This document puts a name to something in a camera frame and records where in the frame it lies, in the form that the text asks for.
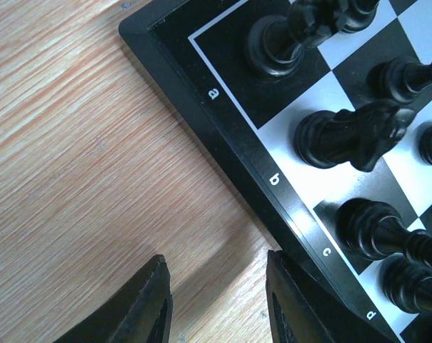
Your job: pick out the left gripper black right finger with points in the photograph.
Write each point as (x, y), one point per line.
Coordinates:
(301, 310)

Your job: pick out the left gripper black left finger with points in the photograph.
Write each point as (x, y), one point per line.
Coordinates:
(140, 311)

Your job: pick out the black white chess board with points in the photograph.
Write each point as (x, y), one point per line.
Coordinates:
(195, 52)

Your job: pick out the black bishop chess piece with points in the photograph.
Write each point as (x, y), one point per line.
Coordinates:
(375, 231)

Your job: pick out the black queen chess piece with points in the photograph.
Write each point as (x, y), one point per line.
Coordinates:
(408, 286)

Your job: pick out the black knight chess piece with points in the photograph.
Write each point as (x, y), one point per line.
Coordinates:
(325, 139)

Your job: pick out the black rook chess piece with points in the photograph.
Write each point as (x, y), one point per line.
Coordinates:
(275, 46)

